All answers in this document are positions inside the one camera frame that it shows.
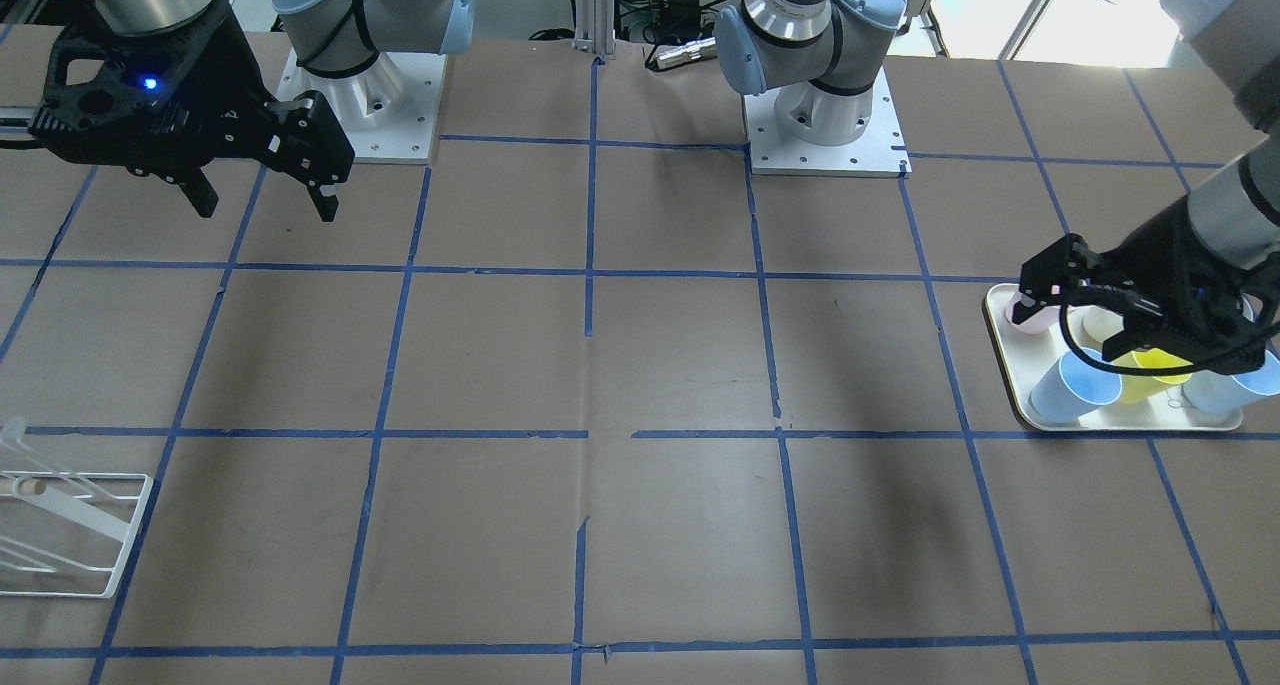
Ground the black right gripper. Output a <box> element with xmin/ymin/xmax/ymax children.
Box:
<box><xmin>28</xmin><ymin>5</ymin><xmax>355</xmax><ymax>223</ymax></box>

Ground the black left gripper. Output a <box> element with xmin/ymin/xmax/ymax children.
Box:
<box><xmin>1010</xmin><ymin>198</ymin><xmax>1277</xmax><ymax>375</ymax></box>

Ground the light blue transferred cup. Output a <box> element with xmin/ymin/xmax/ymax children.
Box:
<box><xmin>1027</xmin><ymin>351</ymin><xmax>1123</xmax><ymax>426</ymax></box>

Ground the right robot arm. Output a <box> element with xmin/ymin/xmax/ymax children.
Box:
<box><xmin>24</xmin><ymin>0</ymin><xmax>474</xmax><ymax>223</ymax></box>

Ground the pale green plastic cup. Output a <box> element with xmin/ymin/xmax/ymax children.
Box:
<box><xmin>1082</xmin><ymin>306</ymin><xmax>1124</xmax><ymax>344</ymax></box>

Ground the pink plastic cup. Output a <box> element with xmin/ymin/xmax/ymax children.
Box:
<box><xmin>1004</xmin><ymin>293</ymin><xmax>1061</xmax><ymax>337</ymax></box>

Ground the yellow plastic cup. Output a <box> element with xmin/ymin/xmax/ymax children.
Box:
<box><xmin>1111</xmin><ymin>348</ymin><xmax>1190</xmax><ymax>405</ymax></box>

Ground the light blue cup on tray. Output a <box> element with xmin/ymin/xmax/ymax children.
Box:
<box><xmin>1181</xmin><ymin>351</ymin><xmax>1279</xmax><ymax>414</ymax></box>

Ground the cream rectangular tray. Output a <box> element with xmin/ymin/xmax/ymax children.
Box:
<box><xmin>983</xmin><ymin>283</ymin><xmax>1243</xmax><ymax>433</ymax></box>

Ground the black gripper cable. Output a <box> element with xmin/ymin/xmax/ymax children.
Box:
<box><xmin>1055</xmin><ymin>280</ymin><xmax>1201</xmax><ymax>376</ymax></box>

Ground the white wire cup rack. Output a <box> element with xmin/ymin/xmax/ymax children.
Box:
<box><xmin>1</xmin><ymin>417</ymin><xmax>154</xmax><ymax>599</ymax></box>

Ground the aluminium frame post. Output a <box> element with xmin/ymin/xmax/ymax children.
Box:
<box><xmin>571</xmin><ymin>0</ymin><xmax>617</xmax><ymax>61</ymax></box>

